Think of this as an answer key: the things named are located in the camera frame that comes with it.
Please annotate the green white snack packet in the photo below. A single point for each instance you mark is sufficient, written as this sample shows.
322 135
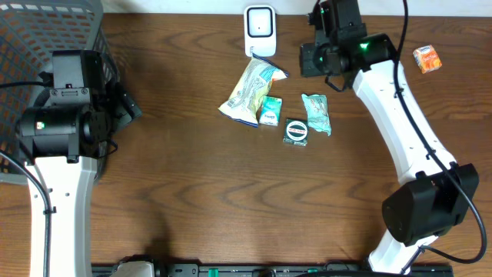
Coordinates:
317 112

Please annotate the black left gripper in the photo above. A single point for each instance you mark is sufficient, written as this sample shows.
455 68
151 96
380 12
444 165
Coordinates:
125 108

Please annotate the yellow white snack bag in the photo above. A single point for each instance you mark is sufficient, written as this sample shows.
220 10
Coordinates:
254 84

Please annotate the teal Kleenex tissue pack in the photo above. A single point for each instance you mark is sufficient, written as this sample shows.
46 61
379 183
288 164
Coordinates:
270 111

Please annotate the clear orange snack packet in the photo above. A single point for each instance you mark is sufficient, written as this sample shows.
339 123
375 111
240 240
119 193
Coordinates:
427 59

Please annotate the white barcode scanner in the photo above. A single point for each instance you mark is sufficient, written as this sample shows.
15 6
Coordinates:
260 33

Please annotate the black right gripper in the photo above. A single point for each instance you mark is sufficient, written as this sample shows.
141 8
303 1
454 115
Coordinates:
307 66

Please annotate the dark box round white label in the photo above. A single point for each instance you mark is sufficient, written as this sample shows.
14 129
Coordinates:
296 132

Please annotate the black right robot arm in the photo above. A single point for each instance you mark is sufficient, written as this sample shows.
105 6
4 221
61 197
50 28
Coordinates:
435 191

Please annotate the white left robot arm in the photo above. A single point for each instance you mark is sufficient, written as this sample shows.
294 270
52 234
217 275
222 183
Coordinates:
64 142

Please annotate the dark grey plastic basket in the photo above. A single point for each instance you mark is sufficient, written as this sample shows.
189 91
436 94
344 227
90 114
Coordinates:
30 32

